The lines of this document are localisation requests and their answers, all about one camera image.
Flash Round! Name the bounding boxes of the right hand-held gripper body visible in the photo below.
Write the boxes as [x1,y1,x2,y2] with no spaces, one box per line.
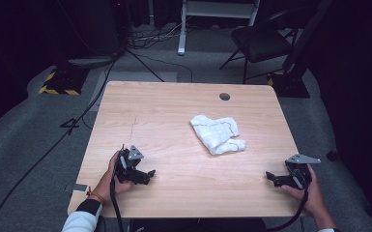
[272,154,322,190]

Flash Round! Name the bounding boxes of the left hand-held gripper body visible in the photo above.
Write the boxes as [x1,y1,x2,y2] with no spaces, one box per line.
[114,144,152,187]

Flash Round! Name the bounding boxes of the white towel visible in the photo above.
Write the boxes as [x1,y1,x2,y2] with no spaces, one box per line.
[189,114,247,157]

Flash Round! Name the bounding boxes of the person's right hand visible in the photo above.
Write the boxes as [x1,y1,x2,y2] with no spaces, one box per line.
[280,163,327,218]

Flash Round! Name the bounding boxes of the person's left hand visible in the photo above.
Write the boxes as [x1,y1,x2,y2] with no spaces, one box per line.
[91,150,135,204]

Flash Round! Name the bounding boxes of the small black floor object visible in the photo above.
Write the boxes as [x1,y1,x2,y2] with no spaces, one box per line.
[326,148,340,162]

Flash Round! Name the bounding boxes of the grey tape strip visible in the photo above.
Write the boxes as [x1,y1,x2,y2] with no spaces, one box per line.
[64,183,89,194]

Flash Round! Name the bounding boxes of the wooden table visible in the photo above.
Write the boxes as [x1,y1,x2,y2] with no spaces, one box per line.
[67,80,322,219]

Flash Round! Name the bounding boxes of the person's dark clothing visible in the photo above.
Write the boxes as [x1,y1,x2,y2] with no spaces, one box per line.
[129,217,268,232]

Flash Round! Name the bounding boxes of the black yellow striped stand base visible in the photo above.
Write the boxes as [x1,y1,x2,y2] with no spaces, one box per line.
[267,70,311,99]
[38,65,90,97]

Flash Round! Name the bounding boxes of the black folding chair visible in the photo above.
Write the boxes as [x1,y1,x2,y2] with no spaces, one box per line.
[218,9,300,85]

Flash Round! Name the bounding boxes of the black slanted stand pole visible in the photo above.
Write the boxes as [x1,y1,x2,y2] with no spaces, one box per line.
[282,0,334,75]

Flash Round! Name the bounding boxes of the dark cabinet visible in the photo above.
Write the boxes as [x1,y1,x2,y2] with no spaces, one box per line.
[57,0,130,70]

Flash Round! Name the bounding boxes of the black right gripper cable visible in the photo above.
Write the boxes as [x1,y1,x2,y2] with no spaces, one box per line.
[264,188,310,232]

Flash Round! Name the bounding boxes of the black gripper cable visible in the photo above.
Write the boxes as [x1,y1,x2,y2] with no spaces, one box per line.
[264,188,310,232]
[109,178,126,232]

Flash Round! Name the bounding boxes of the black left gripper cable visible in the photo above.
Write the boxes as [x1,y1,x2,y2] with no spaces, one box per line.
[109,178,126,232]

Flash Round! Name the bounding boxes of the orange bracelet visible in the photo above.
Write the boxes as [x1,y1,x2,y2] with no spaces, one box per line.
[86,187,106,205]

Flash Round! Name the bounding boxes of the long black floor cable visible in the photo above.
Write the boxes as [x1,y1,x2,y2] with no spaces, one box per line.
[0,59,119,232]

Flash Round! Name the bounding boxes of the thin black floor cable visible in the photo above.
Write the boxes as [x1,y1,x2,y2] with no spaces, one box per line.
[125,47,194,84]

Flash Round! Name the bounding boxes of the bundle of floor cables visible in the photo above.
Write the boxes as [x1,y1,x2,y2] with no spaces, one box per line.
[128,22,191,51]

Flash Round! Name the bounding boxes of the white desk frame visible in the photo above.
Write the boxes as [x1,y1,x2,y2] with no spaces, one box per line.
[177,0,262,57]

